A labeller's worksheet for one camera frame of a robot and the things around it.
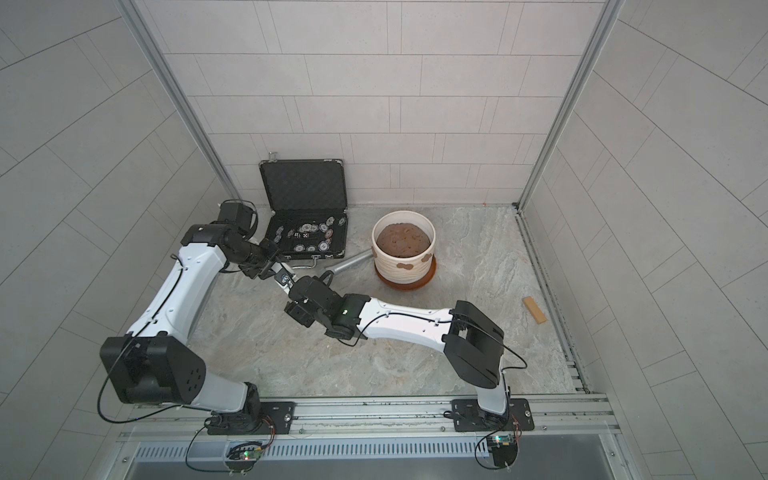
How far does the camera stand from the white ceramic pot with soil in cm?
86

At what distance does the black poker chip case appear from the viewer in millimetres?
1029

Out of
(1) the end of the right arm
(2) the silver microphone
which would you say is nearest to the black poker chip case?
(2) the silver microphone

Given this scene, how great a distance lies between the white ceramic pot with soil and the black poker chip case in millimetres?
181
